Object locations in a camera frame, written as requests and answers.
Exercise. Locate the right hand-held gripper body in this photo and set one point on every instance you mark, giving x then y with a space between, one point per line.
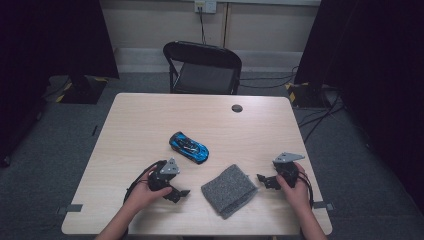
288 170

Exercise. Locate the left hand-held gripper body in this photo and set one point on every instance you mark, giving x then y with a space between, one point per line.
170 168

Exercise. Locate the blue toy car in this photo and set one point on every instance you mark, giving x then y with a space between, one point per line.
189 147

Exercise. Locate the grey cloth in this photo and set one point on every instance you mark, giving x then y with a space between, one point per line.
229 191

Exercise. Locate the person's right hand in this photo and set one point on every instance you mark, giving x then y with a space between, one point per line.
295 195

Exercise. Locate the person's left hand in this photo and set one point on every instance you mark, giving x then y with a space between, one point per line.
145 193

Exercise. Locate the grey tape strip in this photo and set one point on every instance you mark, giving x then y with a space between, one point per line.
323 205
71 208

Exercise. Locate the black stand base yellow tape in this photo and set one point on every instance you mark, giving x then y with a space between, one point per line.
85 91
305 95

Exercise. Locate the small black strip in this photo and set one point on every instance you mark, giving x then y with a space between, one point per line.
95 130

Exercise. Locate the black folding chair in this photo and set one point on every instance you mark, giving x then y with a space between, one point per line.
203 71

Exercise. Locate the wide dark curtain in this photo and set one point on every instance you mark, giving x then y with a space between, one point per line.
40 50

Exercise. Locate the white wall socket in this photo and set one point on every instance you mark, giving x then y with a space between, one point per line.
206 6

